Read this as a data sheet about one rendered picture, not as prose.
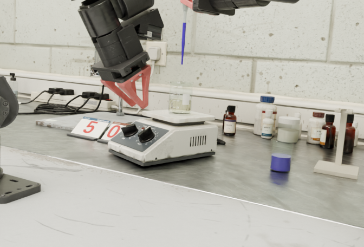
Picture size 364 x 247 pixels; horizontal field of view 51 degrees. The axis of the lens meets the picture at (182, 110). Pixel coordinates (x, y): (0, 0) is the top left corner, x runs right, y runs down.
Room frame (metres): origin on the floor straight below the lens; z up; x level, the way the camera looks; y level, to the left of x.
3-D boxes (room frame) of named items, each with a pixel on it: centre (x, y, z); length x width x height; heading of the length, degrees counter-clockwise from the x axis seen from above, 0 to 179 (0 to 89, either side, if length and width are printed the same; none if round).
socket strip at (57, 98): (1.50, 0.44, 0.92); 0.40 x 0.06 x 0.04; 63
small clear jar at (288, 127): (1.04, -0.30, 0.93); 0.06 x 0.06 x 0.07
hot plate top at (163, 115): (0.83, 0.01, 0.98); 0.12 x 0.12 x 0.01; 42
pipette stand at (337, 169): (0.76, -0.32, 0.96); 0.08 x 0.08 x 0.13; 64
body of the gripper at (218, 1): (0.73, -0.07, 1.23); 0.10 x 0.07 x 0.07; 132
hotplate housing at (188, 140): (0.81, 0.03, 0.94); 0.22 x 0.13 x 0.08; 132
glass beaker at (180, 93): (0.82, 0.01, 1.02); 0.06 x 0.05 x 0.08; 58
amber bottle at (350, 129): (0.96, -0.42, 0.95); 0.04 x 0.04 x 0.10
